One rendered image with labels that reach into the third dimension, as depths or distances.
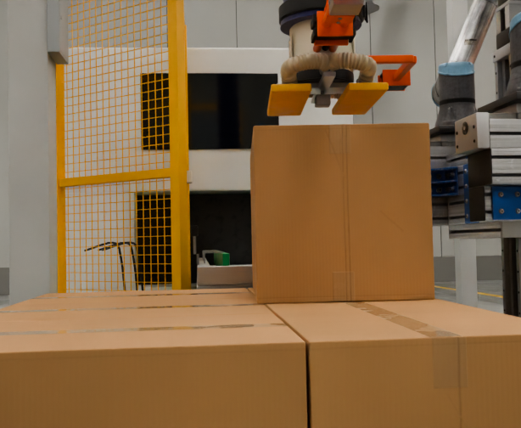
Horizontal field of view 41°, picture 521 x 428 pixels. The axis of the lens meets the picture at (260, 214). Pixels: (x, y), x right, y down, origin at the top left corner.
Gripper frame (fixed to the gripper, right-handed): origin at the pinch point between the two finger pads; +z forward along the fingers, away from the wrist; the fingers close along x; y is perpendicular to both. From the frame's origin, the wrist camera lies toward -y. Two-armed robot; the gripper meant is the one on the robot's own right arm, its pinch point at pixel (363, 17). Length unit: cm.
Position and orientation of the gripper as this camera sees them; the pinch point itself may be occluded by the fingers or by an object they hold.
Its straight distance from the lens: 263.8
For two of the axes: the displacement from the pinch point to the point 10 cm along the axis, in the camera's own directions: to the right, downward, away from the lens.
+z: 0.3, 10.0, -0.5
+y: 9.8, -0.4, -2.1
